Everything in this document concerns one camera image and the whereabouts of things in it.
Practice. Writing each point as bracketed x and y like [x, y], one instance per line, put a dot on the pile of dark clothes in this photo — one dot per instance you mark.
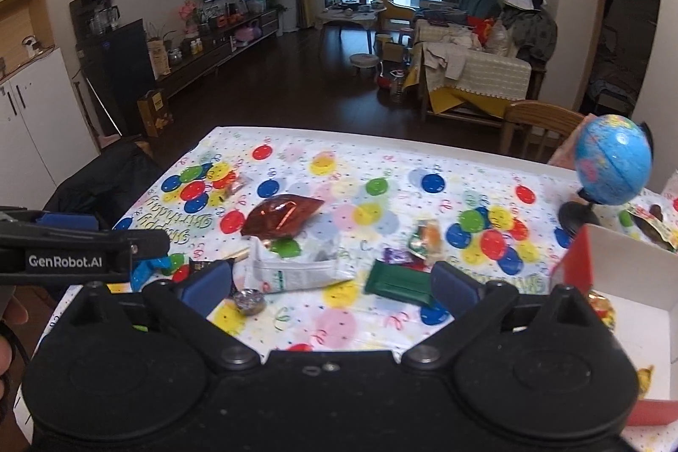
[529, 26]

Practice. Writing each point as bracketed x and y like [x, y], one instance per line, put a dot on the white cabinet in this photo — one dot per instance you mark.
[32, 129]

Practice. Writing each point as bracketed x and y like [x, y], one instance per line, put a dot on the red-brown foil snack bag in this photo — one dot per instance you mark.
[280, 216]

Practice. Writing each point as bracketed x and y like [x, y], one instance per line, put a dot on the pink artificial flowers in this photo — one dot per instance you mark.
[186, 13]

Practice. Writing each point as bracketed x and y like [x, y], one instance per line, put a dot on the white snack pouch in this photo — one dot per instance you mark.
[296, 272]

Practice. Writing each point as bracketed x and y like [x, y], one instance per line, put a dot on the yellow candy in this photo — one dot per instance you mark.
[644, 380]

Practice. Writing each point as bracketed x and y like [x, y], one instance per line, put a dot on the gold foil candy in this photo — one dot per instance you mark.
[603, 311]

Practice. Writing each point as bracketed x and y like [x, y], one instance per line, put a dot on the red cardboard box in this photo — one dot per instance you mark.
[635, 282]

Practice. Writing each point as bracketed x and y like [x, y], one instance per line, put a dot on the clear plastic bottle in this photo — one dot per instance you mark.
[398, 87]

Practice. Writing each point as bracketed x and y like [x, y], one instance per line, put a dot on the green box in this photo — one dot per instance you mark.
[400, 283]

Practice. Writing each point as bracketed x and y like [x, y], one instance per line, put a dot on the black jacket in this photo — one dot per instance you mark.
[106, 182]

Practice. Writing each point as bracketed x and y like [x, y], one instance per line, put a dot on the dark television cabinet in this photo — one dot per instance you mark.
[212, 55]

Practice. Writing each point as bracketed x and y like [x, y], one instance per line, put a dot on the wooden sofa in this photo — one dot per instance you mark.
[476, 110]

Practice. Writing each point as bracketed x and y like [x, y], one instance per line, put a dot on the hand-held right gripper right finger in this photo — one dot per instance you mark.
[454, 288]

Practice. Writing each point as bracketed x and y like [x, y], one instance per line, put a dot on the purple candy wrapper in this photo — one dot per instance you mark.
[397, 255]

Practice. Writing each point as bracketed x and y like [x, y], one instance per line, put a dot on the red toy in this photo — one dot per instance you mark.
[384, 82]

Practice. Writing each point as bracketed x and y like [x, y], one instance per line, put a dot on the yellow and dark snack packet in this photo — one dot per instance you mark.
[654, 221]

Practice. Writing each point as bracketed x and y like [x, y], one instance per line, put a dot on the balloon printed tablecloth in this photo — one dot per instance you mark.
[344, 166]

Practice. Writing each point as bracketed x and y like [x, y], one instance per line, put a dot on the black water dispenser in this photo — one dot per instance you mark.
[114, 65]

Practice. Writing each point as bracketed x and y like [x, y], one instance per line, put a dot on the small clear candy packet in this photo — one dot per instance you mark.
[234, 185]

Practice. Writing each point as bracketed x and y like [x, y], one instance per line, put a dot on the yellow chair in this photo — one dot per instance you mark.
[396, 15]

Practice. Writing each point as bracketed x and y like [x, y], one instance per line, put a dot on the yellow cloth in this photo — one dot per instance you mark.
[466, 100]

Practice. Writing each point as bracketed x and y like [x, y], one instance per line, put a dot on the round silver foil candy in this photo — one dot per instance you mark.
[249, 302]

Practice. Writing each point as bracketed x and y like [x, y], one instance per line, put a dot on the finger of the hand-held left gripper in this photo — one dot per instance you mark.
[69, 221]

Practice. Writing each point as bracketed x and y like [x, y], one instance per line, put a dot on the green and orange snack packet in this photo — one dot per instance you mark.
[426, 240]

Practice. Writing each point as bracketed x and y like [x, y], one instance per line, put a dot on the wooden chair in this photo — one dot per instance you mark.
[540, 121]

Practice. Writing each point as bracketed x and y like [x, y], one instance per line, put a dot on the blue desk globe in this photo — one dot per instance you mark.
[612, 161]

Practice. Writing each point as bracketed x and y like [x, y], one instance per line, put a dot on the pink cushion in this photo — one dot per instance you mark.
[565, 151]

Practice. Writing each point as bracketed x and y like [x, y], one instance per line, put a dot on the round coffee table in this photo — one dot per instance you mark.
[349, 15]

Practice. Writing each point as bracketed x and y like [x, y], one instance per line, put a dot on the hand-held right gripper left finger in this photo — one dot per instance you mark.
[209, 287]

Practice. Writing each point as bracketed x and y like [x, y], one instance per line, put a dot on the cream sofa cover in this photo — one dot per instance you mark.
[492, 68]

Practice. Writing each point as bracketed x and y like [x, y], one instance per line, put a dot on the yellow paper bag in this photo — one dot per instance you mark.
[159, 59]

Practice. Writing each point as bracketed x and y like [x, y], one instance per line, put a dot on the small round stool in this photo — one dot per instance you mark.
[365, 60]

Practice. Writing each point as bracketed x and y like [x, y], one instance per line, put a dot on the brown paper bag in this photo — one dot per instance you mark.
[154, 113]

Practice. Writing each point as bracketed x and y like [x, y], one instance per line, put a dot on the person's left hand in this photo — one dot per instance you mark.
[9, 317]

